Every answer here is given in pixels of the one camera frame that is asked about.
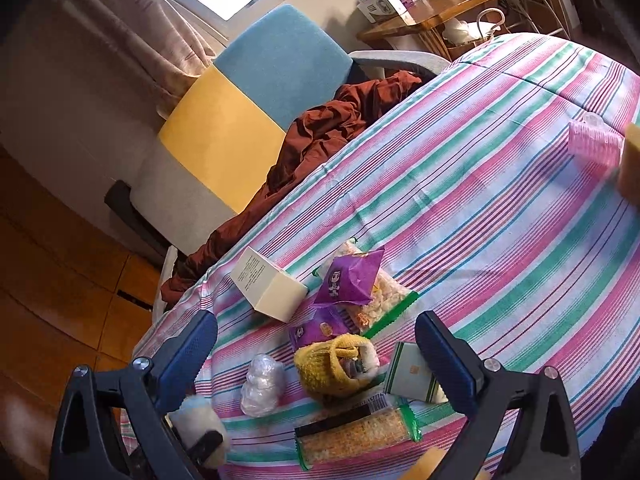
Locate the purple snack packet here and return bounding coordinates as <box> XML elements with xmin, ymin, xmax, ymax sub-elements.
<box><xmin>287</xmin><ymin>307</ymin><xmax>358</xmax><ymax>353</ymax></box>
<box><xmin>311</xmin><ymin>248</ymin><xmax>386</xmax><ymax>310</ymax></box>

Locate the clear rice cracker packet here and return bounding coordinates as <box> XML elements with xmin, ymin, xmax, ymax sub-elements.
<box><xmin>312</xmin><ymin>237</ymin><xmax>420</xmax><ymax>338</ymax></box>

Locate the striped pink green sheet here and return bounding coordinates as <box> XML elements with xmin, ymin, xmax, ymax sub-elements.
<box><xmin>120</xmin><ymin>32</ymin><xmax>640</xmax><ymax>480</ymax></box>

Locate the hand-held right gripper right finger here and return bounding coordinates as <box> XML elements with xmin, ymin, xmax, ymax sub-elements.
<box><xmin>414</xmin><ymin>310</ymin><xmax>583</xmax><ymax>480</ymax></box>

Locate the long green-ended cracker packet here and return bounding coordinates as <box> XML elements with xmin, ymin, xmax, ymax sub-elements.
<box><xmin>294</xmin><ymin>394</ymin><xmax>422</xmax><ymax>472</ymax></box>

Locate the white cable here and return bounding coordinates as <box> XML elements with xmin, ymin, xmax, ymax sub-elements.
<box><xmin>475</xmin><ymin>7</ymin><xmax>506</xmax><ymax>41</ymax></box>

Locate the wooden side table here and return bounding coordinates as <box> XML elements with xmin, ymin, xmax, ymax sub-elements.
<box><xmin>356</xmin><ymin>0</ymin><xmax>501</xmax><ymax>61</ymax></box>

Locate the blue and yellow chair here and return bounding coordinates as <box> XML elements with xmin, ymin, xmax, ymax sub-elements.
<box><xmin>104</xmin><ymin>3</ymin><xmax>453</xmax><ymax>321</ymax></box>

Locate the plain white box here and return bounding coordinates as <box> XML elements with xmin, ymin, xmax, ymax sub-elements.
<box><xmin>230</xmin><ymin>246</ymin><xmax>309</xmax><ymax>323</ymax></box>

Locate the red-brown cloth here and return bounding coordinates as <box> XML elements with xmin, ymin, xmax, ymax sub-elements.
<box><xmin>161</xmin><ymin>71</ymin><xmax>423</xmax><ymax>306</ymax></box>

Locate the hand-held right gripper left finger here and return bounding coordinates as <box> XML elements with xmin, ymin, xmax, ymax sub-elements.
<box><xmin>49</xmin><ymin>309</ymin><xmax>236</xmax><ymax>480</ymax></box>

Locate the white fluffy ball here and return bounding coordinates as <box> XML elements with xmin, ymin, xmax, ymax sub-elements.
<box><xmin>167</xmin><ymin>395</ymin><xmax>232</xmax><ymax>468</ymax></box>

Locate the white plastic bag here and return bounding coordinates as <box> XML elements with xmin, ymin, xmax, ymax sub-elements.
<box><xmin>442</xmin><ymin>19</ymin><xmax>481</xmax><ymax>46</ymax></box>

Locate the pink hair roller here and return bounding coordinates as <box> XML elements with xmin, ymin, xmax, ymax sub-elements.
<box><xmin>568</xmin><ymin>112</ymin><xmax>626</xmax><ymax>170</ymax></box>

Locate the crumpled clear plastic bag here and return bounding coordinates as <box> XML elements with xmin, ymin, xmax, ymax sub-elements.
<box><xmin>240</xmin><ymin>353</ymin><xmax>287</xmax><ymax>417</ymax></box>

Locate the yellow sponge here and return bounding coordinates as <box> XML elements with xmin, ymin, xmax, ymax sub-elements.
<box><xmin>617</xmin><ymin>122</ymin><xmax>640</xmax><ymax>201</ymax></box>
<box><xmin>400</xmin><ymin>447</ymin><xmax>493</xmax><ymax>480</ymax></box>

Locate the green and white box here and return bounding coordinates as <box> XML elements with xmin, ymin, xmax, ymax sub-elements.
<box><xmin>384</xmin><ymin>341</ymin><xmax>448</xmax><ymax>405</ymax></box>

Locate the beige curtain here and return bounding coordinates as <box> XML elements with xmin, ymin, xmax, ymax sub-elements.
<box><xmin>50</xmin><ymin>0</ymin><xmax>221</xmax><ymax>106</ymax></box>

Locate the yellow knitted sock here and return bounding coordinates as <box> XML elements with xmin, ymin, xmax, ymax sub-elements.
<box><xmin>293</xmin><ymin>334</ymin><xmax>382</xmax><ymax>400</ymax></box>

